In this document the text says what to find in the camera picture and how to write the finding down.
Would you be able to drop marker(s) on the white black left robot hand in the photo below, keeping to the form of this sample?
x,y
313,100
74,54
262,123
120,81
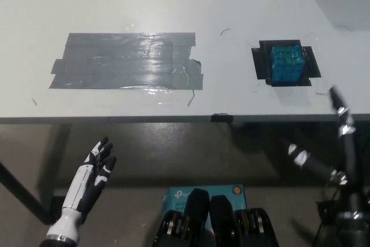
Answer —
x,y
84,177

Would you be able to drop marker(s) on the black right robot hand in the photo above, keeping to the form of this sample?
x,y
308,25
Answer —
x,y
351,166

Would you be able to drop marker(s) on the blue green rubik's cube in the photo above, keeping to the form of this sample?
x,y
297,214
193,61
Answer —
x,y
287,66

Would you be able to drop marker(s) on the black diagonal table leg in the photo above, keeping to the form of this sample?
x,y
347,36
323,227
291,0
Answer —
x,y
23,192

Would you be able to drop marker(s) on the teal router cardboard box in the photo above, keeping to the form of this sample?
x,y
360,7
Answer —
x,y
176,198

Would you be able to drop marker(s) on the black tape square marker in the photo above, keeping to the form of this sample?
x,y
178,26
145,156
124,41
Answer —
x,y
261,62

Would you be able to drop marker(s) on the small black tape piece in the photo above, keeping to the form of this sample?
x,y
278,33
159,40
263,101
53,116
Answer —
x,y
222,117

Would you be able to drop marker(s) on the grey duct tape patch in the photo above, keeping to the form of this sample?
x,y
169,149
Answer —
x,y
124,62

